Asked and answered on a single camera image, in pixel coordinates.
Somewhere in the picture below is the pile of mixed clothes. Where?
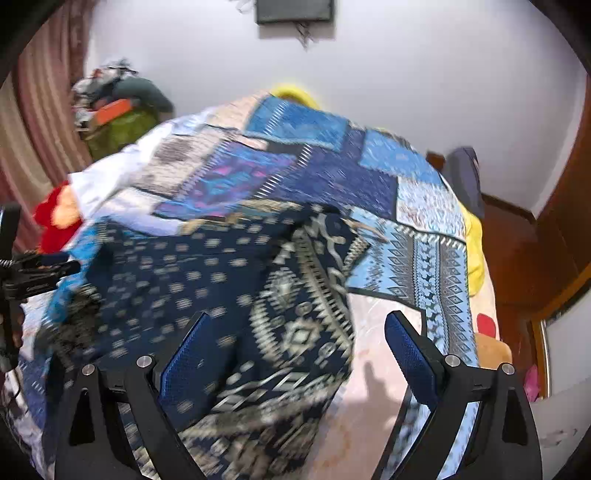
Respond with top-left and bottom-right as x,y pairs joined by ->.
71,58 -> 139,126

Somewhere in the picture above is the striped brown curtain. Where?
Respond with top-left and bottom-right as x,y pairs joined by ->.
0,0 -> 99,243

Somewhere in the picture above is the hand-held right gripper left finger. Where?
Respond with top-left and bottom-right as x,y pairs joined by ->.
54,311 -> 241,480

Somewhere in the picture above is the blue patchwork quilt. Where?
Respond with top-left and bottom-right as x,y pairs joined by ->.
0,91 -> 482,480

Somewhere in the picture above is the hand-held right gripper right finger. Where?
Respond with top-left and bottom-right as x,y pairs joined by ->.
372,310 -> 543,480

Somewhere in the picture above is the pink printed blanket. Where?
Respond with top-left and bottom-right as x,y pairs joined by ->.
318,285 -> 514,480

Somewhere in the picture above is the orange box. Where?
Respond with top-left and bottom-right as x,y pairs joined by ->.
90,98 -> 140,130

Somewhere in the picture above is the small black wall monitor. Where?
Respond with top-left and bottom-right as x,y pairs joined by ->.
255,0 -> 336,25

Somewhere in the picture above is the red plush toy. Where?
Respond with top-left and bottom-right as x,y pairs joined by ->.
31,182 -> 89,256

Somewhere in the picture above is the green cloth-covered cabinet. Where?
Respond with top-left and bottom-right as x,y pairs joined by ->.
84,108 -> 161,161

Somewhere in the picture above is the brown wooden door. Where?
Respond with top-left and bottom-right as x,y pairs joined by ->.
534,83 -> 591,320

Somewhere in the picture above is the navy patterned hooded garment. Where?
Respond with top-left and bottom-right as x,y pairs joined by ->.
41,200 -> 371,480

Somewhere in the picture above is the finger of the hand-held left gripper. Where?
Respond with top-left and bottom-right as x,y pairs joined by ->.
15,251 -> 71,268
4,261 -> 82,297

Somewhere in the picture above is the pink object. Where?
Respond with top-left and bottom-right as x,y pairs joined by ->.
523,364 -> 541,402

